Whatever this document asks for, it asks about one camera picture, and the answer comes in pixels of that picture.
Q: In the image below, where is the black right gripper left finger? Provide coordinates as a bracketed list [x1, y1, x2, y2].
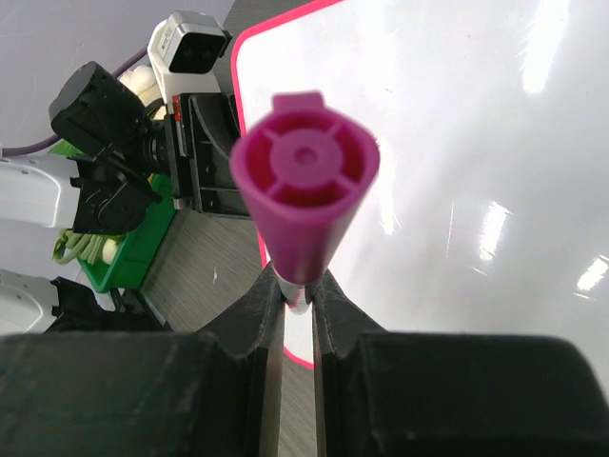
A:
[1, 268, 284, 456]

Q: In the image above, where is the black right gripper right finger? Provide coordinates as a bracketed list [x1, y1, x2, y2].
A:
[312, 273, 608, 456]

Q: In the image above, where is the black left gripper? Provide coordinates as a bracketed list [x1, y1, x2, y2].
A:
[49, 61, 249, 217]

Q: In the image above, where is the purple capped marker pen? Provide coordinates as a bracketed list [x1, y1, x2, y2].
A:
[229, 91, 381, 314]

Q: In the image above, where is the pink framed whiteboard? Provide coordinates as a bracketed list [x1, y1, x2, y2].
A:
[233, 1, 608, 376]

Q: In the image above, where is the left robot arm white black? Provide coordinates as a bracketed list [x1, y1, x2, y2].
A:
[1, 62, 247, 335]

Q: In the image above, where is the yellow white toy cabbage right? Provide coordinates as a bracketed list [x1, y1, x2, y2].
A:
[119, 66, 162, 107]

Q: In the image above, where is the green plastic tray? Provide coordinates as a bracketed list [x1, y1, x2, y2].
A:
[47, 142, 178, 294]

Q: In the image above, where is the green toy scallions bundle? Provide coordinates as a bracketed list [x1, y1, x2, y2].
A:
[52, 228, 124, 266]

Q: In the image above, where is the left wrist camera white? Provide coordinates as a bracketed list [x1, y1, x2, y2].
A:
[147, 10, 232, 105]

